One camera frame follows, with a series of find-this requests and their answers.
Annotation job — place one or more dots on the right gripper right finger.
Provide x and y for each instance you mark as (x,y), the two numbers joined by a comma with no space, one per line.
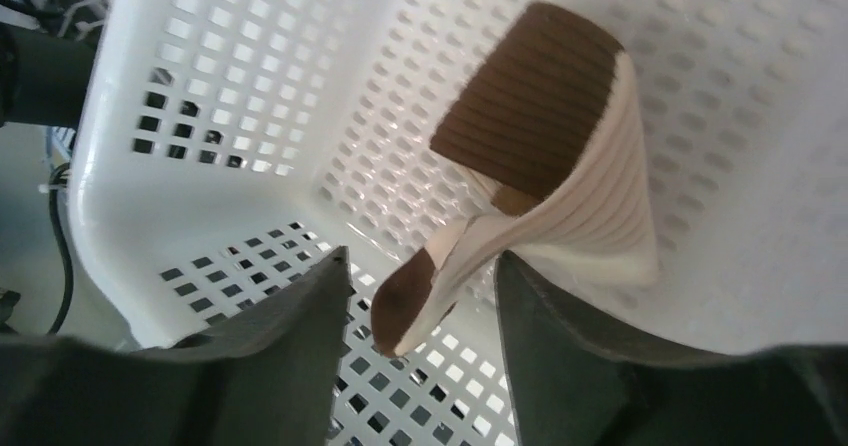
(579,376)

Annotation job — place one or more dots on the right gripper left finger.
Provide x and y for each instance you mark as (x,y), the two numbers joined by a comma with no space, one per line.
(262,377)

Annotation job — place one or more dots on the brown cream striped sock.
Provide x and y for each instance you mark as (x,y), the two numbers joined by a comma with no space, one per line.
(549,131)

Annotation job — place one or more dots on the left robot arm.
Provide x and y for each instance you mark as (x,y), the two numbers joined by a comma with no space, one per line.
(44,79)

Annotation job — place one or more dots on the white plastic laundry basket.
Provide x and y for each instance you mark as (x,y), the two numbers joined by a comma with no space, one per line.
(227,145)

